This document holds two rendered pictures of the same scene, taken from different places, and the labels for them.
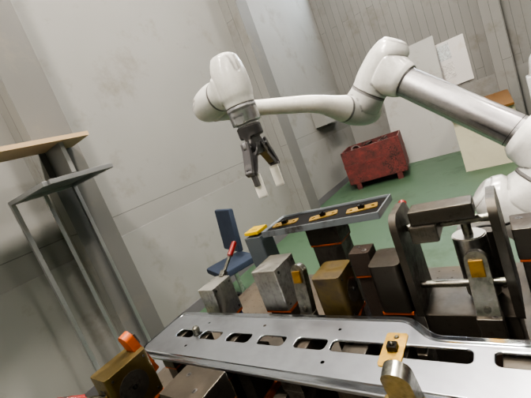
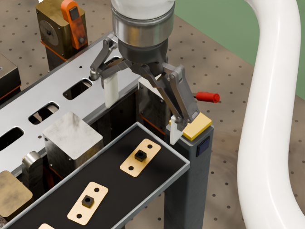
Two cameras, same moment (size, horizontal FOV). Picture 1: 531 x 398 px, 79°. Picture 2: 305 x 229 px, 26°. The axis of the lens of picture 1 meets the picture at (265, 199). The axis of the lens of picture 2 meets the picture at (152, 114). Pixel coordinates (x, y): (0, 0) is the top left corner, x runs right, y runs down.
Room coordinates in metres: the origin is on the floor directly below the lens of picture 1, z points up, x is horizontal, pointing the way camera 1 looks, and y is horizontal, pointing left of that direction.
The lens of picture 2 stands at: (1.10, -0.74, 2.15)
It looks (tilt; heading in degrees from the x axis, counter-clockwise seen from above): 50 degrees down; 97
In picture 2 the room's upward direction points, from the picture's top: straight up
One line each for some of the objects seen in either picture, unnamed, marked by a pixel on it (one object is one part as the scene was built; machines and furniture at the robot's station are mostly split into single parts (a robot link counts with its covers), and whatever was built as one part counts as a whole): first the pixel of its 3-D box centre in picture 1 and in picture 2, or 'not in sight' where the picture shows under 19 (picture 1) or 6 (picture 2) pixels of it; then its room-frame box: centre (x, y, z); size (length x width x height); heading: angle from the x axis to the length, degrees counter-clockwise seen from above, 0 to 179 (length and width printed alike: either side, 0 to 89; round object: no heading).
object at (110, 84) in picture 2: (259, 185); (111, 89); (0.94, 0.00, 1.31); 0.03 x 0.01 x 0.07; 61
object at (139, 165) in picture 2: (284, 221); (140, 156); (0.99, -0.03, 1.17); 0.08 x 0.04 x 0.01; 62
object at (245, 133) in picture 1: (253, 139); (143, 51); (1.00, -0.03, 1.44); 0.08 x 0.07 x 0.09; 151
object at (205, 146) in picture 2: not in sight; (203, 146); (1.10, 0.05, 1.11); 0.03 x 0.01 x 0.03; 52
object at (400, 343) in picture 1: (392, 347); not in sight; (0.51, -0.11, 1.01); 0.08 x 0.04 x 0.01; 143
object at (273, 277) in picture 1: (299, 324); (85, 195); (0.85, 0.04, 0.90); 0.13 x 0.08 x 0.41; 142
